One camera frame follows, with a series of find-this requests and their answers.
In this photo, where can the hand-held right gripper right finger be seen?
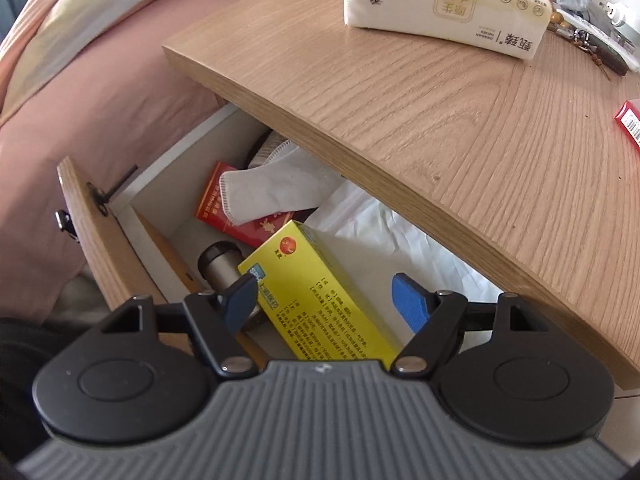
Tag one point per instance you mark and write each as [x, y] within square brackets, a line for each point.
[407, 305]

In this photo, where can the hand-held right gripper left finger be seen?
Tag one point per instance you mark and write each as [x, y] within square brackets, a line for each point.
[242, 300]

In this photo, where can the yellow cardboard box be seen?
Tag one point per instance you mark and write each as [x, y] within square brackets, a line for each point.
[320, 300]

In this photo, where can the wooden drawer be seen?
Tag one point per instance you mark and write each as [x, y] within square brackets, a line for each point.
[100, 240]

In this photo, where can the black drawer lock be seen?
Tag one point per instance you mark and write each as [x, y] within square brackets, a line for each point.
[112, 187]

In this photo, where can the grey metal flask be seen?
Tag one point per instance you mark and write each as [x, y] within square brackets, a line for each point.
[220, 267]

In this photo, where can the white plastic bag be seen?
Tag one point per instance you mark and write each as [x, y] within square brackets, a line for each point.
[400, 235]

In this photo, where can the red cardboard box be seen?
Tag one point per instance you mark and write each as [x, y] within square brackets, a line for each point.
[212, 205]

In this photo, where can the white cloth face mask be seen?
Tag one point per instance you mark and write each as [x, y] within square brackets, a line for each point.
[280, 185]

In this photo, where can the wooden nightstand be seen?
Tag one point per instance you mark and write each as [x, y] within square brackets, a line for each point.
[450, 135]

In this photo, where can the hanging black key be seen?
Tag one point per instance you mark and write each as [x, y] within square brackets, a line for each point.
[66, 222]

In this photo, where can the pink bed sheet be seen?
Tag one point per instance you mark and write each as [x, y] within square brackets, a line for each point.
[100, 110]

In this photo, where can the small red box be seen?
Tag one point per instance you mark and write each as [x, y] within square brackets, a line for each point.
[631, 122]

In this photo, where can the white tissue pack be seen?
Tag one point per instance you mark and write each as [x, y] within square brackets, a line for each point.
[430, 5]

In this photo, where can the striped pastel pillow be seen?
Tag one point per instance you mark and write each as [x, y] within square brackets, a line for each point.
[95, 5]

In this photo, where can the white pump dispenser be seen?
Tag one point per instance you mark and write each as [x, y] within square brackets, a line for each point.
[616, 12]

